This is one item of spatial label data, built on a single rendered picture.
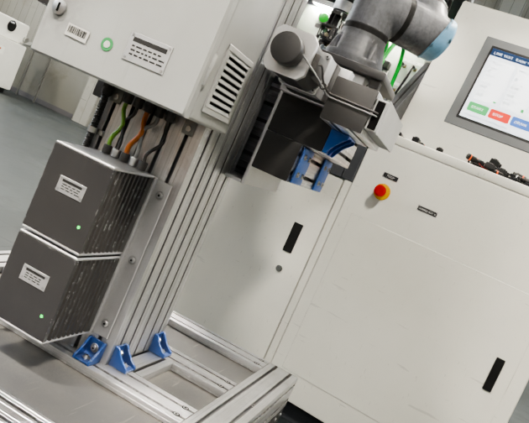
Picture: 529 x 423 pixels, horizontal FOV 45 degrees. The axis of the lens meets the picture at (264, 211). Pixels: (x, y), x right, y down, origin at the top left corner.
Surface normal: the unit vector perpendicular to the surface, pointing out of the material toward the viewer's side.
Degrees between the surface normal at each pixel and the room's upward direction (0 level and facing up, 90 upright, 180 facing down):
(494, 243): 90
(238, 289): 90
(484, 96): 76
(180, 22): 90
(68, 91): 90
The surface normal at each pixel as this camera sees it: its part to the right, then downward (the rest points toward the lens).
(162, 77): -0.29, -0.04
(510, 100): -0.26, -0.29
